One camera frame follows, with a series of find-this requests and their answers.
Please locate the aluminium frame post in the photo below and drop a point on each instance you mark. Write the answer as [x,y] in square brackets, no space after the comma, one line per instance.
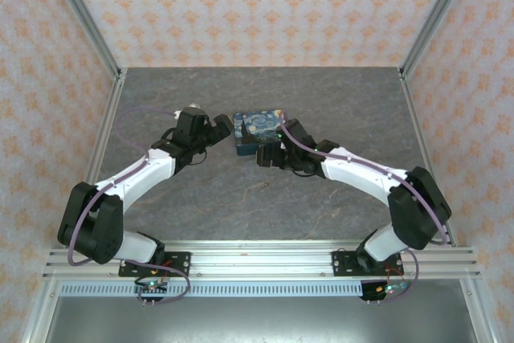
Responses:
[85,17]
[435,17]

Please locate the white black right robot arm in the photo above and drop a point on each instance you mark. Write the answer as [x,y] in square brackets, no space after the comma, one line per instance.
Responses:
[361,174]

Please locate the black controller board with leds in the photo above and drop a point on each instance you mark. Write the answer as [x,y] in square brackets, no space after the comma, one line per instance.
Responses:
[381,290]
[152,288]

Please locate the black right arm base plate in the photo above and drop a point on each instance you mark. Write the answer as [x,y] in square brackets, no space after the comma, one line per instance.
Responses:
[341,262]

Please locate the starry night painted tin box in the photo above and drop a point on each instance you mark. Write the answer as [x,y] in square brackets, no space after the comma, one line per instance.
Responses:
[257,124]

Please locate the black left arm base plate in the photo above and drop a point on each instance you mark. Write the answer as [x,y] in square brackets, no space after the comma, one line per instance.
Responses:
[180,258]

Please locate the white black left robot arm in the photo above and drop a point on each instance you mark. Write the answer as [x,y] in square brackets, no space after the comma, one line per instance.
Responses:
[140,170]

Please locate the aluminium mounting rail beam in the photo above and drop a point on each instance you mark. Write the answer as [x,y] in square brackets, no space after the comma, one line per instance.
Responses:
[261,262]

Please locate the aluminium frame leg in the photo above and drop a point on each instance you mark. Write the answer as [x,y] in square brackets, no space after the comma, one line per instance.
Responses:
[38,315]
[478,315]

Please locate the aluminium table edge rail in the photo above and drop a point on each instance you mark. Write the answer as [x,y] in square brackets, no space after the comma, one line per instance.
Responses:
[421,138]
[108,118]

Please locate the grey metal sheet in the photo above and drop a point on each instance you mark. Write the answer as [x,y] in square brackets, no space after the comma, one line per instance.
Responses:
[261,319]

